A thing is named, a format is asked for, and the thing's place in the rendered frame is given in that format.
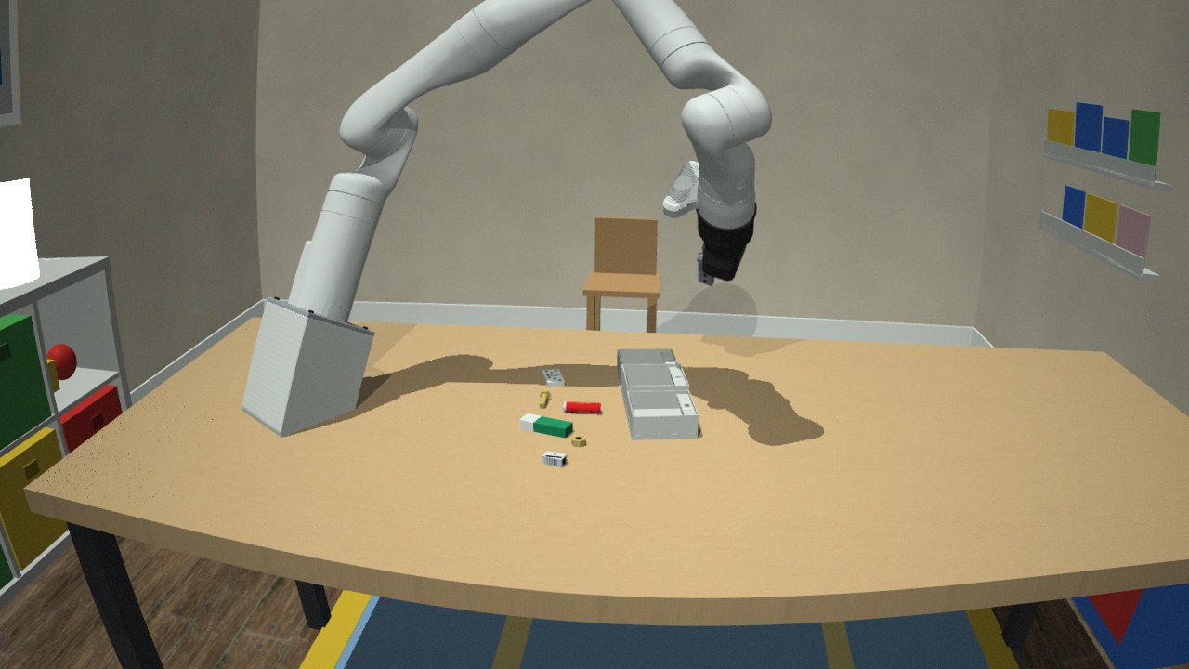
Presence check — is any grey domino with black dots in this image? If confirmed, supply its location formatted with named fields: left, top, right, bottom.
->
left=542, top=370, right=565, bottom=387

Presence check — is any silver pencil sharpener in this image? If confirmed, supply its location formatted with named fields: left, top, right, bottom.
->
left=542, top=452, right=567, bottom=468

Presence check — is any green and white eraser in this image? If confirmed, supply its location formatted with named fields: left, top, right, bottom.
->
left=520, top=414, right=573, bottom=438

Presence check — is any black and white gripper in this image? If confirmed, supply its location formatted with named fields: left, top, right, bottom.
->
left=663, top=160, right=757, bottom=286

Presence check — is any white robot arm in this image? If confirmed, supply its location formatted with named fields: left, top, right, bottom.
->
left=288, top=0, right=772, bottom=323

